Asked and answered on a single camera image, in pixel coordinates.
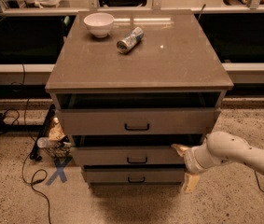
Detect grey drawer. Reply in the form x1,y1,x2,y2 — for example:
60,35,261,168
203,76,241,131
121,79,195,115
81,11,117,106
71,134,204,166
82,164,185,185
56,108,220,135

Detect crushed silver blue can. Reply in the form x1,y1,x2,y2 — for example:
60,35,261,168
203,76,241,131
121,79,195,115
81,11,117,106
117,27,144,54

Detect grey drawer cabinet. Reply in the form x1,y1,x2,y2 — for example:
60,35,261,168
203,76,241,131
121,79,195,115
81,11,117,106
45,9,234,189

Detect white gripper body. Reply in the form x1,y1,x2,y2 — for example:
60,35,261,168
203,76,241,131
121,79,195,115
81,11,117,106
184,144,219,175

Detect blue tape cross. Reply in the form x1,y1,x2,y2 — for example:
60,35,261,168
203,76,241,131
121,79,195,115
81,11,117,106
46,157,72,186

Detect white bowl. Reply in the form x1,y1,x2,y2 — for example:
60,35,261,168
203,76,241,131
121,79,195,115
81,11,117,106
84,13,114,38

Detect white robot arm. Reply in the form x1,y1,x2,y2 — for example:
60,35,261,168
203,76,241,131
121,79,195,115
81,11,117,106
172,132,264,193

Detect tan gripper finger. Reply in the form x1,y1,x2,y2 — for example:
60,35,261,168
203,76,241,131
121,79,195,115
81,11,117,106
172,144,189,157
183,173,200,193

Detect black floor cable left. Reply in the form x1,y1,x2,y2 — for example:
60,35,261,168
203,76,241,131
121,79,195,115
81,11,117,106
21,63,52,224

